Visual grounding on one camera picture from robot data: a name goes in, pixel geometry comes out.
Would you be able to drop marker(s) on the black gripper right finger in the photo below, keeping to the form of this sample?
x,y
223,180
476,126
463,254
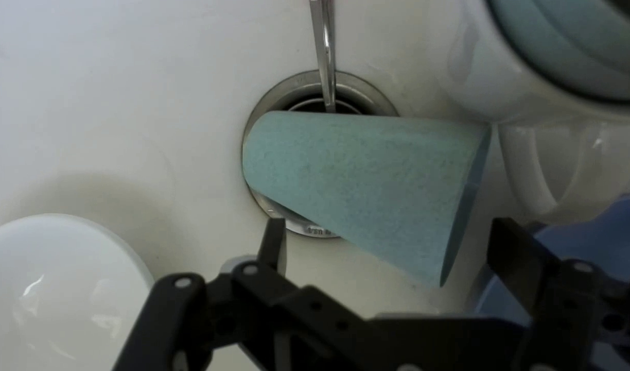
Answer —
x,y
523,266

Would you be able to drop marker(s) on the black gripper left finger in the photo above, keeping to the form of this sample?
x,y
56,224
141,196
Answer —
x,y
273,250

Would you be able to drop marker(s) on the light blue plastic cup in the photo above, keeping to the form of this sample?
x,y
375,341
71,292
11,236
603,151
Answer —
x,y
400,187

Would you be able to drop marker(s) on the white outer stacked cup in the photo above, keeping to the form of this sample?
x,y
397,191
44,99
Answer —
x,y
567,158

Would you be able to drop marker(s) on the light blue inner stacked cup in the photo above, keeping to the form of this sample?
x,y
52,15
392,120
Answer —
x,y
577,44

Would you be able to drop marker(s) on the dark blue plate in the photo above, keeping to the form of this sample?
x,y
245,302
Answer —
x,y
603,242

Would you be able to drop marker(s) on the metal sink drain strainer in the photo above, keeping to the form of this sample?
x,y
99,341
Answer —
x,y
303,92

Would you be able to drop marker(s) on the white ceramic sink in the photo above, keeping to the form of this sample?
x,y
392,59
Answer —
x,y
131,113

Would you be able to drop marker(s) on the white bowl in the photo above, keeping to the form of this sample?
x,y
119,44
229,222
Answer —
x,y
69,292

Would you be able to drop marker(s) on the silver metal fork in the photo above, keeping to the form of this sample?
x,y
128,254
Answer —
x,y
321,18

